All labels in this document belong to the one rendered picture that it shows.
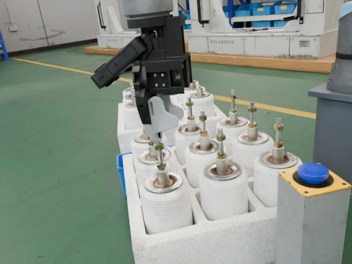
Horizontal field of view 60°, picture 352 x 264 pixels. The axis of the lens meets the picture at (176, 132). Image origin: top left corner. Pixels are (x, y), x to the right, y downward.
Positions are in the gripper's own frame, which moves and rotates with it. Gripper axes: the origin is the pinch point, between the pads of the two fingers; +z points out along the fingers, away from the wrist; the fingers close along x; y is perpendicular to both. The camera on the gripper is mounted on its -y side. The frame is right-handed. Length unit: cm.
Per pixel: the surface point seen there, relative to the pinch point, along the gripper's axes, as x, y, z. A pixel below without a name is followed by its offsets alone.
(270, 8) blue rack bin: 549, 40, 0
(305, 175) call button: -8.8, 24.2, 2.1
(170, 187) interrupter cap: -2.0, 2.5, 9.3
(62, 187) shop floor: 33, -50, 35
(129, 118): 46, -25, 13
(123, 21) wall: 673, -286, -2
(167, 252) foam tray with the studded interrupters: -7.7, 2.3, 19.2
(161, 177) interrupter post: -1.1, 0.6, 7.9
